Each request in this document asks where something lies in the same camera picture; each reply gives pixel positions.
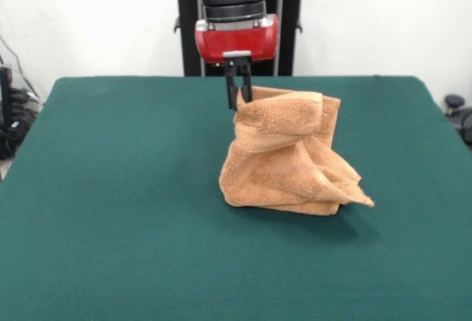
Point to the dark green table cloth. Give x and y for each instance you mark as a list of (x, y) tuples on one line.
[(110, 206)]

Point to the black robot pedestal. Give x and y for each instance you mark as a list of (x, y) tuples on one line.
[(188, 40)]

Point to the black device with red mark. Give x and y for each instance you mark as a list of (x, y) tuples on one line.
[(5, 96)]

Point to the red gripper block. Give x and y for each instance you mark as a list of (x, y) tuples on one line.
[(236, 40)]

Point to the tan terry towel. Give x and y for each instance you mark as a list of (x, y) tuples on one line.
[(280, 158)]

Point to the grey office chair base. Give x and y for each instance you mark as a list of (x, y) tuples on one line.
[(457, 114)]

